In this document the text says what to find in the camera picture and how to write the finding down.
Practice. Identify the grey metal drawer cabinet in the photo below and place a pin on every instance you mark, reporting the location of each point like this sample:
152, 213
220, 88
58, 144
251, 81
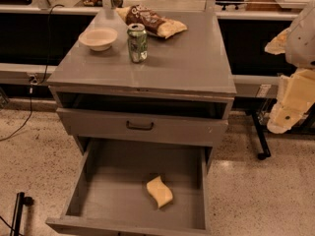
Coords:
187, 75

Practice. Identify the black stand lower left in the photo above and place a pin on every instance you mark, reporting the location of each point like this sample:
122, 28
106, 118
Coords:
22, 200

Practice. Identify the grey bench rail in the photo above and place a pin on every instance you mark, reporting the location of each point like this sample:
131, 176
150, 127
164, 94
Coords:
24, 74

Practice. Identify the brown chip bag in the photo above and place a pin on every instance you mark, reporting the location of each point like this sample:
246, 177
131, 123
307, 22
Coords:
154, 23

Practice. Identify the closed grey drawer with handle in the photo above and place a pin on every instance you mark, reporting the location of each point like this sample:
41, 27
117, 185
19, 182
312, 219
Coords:
142, 127

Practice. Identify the black table leg with caster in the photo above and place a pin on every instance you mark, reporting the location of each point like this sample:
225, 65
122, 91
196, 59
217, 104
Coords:
265, 148

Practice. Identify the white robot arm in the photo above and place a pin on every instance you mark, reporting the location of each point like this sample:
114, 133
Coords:
300, 42

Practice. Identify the white bowl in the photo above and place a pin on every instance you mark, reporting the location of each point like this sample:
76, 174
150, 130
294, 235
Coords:
99, 39

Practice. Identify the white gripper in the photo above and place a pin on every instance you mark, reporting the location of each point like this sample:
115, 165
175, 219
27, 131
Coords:
302, 38

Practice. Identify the green soda can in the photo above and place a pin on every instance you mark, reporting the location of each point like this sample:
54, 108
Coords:
137, 42

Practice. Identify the yellow sponge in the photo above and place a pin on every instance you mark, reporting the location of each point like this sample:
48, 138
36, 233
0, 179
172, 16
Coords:
159, 191

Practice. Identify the open grey bottom drawer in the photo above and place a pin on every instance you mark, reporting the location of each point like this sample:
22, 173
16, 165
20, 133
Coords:
110, 197

